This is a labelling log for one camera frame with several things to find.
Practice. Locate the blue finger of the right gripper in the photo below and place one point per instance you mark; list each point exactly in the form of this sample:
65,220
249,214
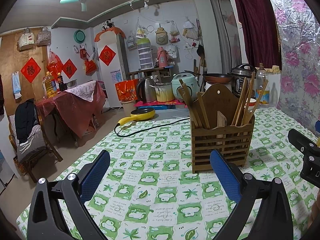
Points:
317,126

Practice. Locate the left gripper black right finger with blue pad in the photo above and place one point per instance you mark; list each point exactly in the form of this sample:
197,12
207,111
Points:
274,219

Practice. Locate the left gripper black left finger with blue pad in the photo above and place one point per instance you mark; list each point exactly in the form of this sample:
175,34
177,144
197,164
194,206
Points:
46,220

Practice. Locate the wooden chopstick bundle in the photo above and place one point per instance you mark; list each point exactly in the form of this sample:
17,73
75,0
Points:
203,109
239,105
242,110
250,114
188,109
248,98

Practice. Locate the lone wooden chopstick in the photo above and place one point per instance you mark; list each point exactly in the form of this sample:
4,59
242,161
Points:
184,86

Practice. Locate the red white bowl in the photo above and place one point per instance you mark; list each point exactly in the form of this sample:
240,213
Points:
252,102

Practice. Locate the clear plastic oil bottle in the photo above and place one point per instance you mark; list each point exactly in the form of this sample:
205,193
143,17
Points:
261,78

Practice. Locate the wooden chair with clothes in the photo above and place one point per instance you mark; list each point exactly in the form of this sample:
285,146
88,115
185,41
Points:
28,138

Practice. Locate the black silver pressure cooker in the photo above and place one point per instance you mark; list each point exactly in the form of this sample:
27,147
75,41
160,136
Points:
239,73

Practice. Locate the wooden chopstick holder box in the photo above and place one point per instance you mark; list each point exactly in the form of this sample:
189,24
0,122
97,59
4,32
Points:
232,142

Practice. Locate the dark red curtain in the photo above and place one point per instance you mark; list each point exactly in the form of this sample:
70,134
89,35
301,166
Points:
260,31

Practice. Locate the white cooker with brown pan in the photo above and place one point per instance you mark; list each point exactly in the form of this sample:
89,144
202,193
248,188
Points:
213,78

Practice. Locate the red covered side table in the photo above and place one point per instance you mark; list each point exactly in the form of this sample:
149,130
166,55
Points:
76,106

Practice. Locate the yellow cooking oil jug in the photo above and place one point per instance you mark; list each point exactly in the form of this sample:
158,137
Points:
49,84

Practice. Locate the yellow electric frying pan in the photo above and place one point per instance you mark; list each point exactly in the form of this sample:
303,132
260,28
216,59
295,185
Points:
140,114

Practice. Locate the red gift bag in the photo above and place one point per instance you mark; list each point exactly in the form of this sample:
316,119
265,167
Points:
126,90

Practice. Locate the yellow cooking pot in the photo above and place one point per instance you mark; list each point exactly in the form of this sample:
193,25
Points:
164,92

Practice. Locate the steel electric kettle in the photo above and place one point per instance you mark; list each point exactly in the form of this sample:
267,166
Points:
145,90

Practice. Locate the pink thermos jug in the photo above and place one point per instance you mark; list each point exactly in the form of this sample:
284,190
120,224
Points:
162,57

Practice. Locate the white refrigerator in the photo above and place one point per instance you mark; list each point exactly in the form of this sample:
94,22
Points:
113,62

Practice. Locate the stacked plastic drawer tower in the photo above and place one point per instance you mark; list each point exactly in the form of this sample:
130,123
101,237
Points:
145,53

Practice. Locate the floral foil wall cover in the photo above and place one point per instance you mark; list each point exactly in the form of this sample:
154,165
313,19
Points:
299,40

